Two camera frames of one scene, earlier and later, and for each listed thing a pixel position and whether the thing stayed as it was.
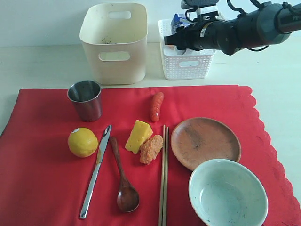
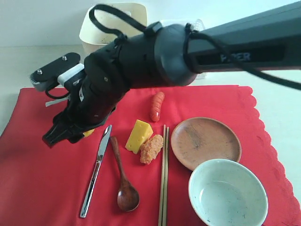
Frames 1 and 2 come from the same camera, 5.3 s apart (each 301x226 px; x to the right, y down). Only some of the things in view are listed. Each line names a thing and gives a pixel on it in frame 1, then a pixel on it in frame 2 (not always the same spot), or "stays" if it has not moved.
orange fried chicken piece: (149, 150) stays
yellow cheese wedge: (140, 132) stays
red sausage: (155, 113) stays
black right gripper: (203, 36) to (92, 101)
